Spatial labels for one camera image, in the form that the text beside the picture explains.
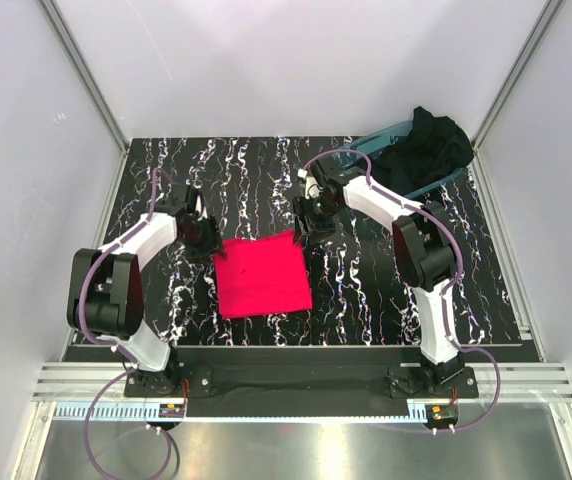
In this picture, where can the left aluminium frame post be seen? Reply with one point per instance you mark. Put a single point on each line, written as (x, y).
(67, 41)

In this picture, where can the black t shirt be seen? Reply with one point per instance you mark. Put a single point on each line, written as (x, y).
(434, 148)

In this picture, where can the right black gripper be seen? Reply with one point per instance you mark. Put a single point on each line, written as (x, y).
(321, 231)

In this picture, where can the aluminium front rail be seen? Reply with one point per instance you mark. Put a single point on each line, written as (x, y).
(517, 382)

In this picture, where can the right aluminium frame post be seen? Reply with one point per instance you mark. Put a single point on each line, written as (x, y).
(534, 39)

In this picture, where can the pink red t shirt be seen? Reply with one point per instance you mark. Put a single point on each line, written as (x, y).
(262, 277)

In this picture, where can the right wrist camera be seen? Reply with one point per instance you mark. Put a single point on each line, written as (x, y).
(320, 177)

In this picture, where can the teal transparent plastic bin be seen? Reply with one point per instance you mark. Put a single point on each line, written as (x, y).
(373, 144)

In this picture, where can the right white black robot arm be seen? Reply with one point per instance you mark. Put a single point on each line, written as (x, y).
(426, 258)

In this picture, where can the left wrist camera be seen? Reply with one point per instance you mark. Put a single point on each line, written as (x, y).
(182, 199)

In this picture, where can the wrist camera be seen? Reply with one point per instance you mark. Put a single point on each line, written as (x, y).
(320, 177)
(182, 199)

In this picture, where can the aluminium frame post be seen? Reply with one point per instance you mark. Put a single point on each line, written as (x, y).
(534, 39)
(67, 41)

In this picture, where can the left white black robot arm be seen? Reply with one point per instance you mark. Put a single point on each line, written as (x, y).
(106, 297)

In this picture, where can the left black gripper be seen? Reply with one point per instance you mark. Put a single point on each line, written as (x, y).
(213, 243)

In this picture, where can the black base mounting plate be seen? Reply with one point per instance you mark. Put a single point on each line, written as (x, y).
(328, 376)

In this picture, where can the white slotted cable duct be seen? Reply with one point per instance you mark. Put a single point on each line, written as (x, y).
(392, 412)

